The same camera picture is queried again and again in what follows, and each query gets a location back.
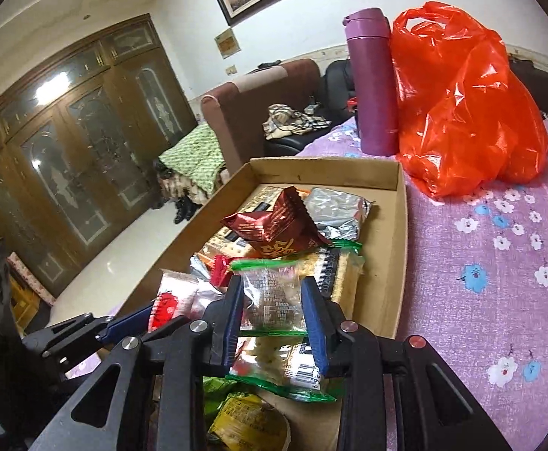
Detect purple floral tablecloth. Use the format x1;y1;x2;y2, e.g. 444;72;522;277
294;116;548;451

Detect green-edged cracker pack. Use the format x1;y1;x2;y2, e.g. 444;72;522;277
227;336;342;403

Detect striped cloth on sofa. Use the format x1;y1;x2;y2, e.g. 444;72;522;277
263;104;331;141

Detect olive green snack packet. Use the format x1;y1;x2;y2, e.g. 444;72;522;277
208;393;291;451

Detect clear green-edged snack packet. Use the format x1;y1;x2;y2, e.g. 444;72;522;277
231;259;306;336

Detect purple thermos bottle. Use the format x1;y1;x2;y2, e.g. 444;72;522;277
343;8;398;157

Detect orange plastic bag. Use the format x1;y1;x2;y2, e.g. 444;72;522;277
390;1;548;198

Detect white red candy packet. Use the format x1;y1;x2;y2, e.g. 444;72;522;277
148;270;198;332

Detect green patterned blanket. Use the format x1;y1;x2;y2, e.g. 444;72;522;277
158;122;226;197

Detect cardboard tray box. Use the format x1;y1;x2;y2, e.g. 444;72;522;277
114;156;409;451

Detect yellow Weidan cracker pack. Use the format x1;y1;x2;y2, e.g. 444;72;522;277
298;239;365;319

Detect dark red snack packet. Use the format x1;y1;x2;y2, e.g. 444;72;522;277
221;186;330;259

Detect wooden glass door cabinet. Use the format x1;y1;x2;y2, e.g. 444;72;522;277
0;15;196;295

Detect brown armchair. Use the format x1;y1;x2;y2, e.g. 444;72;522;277
199;59;320;174

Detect wall certificate plaque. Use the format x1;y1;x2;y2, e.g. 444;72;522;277
214;27;240;59

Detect silver foil packet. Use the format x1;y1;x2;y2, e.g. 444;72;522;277
304;188;371;241

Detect black leather sofa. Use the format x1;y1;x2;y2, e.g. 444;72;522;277
264;59;356;157

